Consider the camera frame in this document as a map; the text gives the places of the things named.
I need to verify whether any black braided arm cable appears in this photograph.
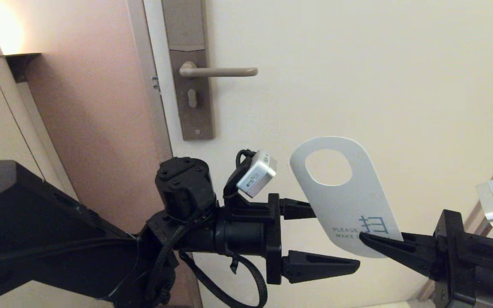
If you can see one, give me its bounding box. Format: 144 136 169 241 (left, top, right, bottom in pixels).
147 222 188 308

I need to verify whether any white plastic door hanger sign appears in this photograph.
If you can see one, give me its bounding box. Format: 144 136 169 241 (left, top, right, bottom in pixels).
289 136 404 259

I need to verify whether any white room door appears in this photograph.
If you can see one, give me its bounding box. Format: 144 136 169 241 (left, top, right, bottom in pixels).
143 0 493 308

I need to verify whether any brown metal door lock plate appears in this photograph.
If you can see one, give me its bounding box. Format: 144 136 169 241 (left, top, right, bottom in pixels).
162 0 215 141

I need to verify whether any beige metal door handle lever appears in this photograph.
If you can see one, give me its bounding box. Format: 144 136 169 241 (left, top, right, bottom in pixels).
179 61 258 78

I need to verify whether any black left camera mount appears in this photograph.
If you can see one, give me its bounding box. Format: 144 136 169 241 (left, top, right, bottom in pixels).
223 150 273 211

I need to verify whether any grey wardrobe frame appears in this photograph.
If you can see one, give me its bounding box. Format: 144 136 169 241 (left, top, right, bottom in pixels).
418 128 493 302

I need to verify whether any thin black camera cable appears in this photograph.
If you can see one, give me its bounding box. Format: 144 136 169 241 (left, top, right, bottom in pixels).
178 250 269 308

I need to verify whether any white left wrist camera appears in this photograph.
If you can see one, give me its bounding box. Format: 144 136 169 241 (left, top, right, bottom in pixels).
237 150 278 198

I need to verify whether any dark wall light bracket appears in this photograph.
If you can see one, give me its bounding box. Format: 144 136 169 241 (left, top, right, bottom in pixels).
0 52 42 83

